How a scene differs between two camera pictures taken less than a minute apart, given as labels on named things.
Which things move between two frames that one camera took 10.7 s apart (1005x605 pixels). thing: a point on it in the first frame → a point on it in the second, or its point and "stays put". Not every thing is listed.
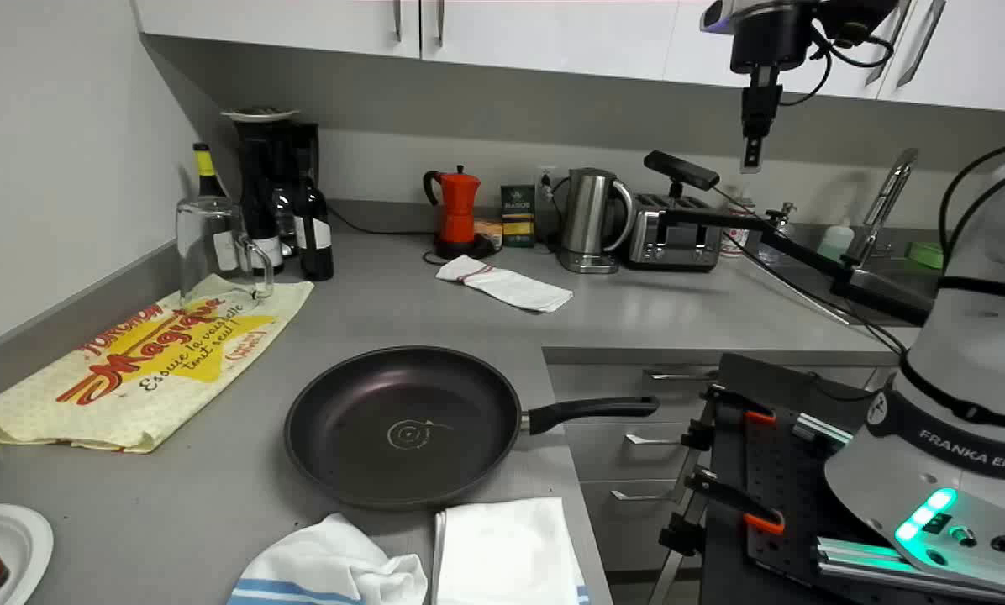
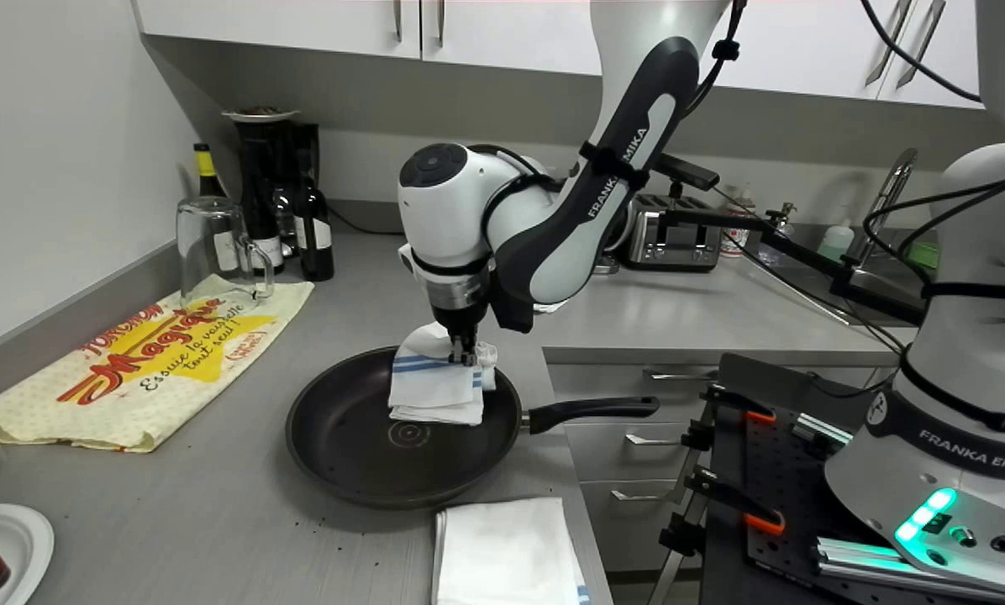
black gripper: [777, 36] → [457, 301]
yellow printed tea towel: [135, 382] stays put
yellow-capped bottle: [221, 213] stays put
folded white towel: [504, 553] stays put
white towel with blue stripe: [331, 562] → [431, 387]
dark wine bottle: [315, 237] stays put
